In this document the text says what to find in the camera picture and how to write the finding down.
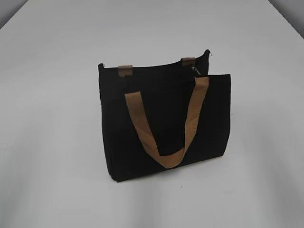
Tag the black tote bag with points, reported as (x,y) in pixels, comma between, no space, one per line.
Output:
(166,92)

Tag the tan front bag handle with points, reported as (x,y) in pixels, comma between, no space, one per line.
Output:
(140,122)

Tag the tan bag handle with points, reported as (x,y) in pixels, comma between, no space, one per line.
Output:
(140,122)
(127,70)

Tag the metal zipper pull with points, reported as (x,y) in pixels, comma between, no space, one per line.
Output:
(196,70)

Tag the tan rear bag handle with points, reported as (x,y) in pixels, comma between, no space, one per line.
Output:
(127,70)

